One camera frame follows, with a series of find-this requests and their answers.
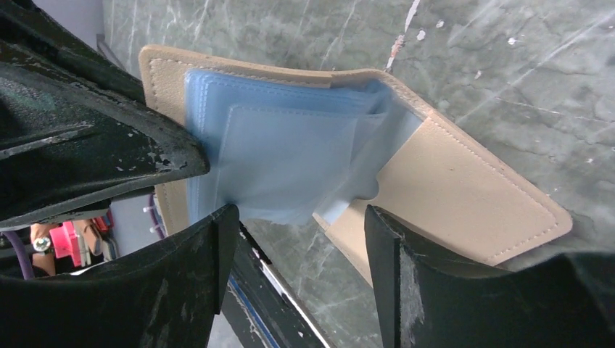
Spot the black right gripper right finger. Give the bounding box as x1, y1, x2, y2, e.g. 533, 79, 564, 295
364, 205, 614, 347

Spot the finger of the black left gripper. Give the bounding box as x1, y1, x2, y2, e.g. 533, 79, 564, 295
1, 1, 145, 104
1, 63, 210, 228

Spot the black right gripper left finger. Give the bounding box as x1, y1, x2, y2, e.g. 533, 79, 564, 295
1, 204, 239, 347

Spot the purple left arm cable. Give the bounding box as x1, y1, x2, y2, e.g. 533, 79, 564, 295
2, 231, 36, 281

